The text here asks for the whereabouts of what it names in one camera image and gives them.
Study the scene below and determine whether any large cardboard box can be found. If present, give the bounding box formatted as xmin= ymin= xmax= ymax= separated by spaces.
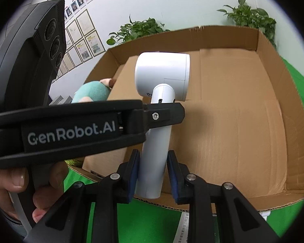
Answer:
xmin=67 ymin=25 xmax=304 ymax=212

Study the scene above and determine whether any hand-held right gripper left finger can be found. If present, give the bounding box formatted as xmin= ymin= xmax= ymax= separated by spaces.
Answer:
xmin=23 ymin=149 xmax=141 ymax=243

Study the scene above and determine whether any white printed package box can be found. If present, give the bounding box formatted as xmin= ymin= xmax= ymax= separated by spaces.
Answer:
xmin=176 ymin=209 xmax=272 ymax=243

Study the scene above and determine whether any pink and blue plush pig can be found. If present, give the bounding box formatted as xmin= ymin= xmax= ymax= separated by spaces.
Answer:
xmin=64 ymin=78 xmax=117 ymax=168

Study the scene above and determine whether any bushy green potted plant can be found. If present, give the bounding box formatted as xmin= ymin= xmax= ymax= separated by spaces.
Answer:
xmin=106 ymin=14 xmax=171 ymax=46

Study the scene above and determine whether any white hair dryer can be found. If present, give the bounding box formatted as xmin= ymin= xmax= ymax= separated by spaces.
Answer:
xmin=134 ymin=52 xmax=191 ymax=199

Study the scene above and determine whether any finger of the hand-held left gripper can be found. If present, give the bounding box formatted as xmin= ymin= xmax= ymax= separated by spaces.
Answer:
xmin=132 ymin=101 xmax=185 ymax=129

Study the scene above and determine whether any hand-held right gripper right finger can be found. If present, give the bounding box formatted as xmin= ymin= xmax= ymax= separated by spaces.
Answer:
xmin=167 ymin=150 xmax=282 ymax=243

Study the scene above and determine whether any wall of framed certificates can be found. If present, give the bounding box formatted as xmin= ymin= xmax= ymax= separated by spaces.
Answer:
xmin=54 ymin=9 xmax=106 ymax=81

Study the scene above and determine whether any white strap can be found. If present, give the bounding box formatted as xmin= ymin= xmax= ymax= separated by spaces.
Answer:
xmin=7 ymin=191 xmax=33 ymax=231

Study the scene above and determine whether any small green potted plant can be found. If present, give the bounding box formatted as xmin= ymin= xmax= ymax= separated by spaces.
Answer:
xmin=217 ymin=0 xmax=278 ymax=50

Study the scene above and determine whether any person's left hand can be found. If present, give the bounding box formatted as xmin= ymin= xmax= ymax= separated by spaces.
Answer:
xmin=0 ymin=160 xmax=70 ymax=224

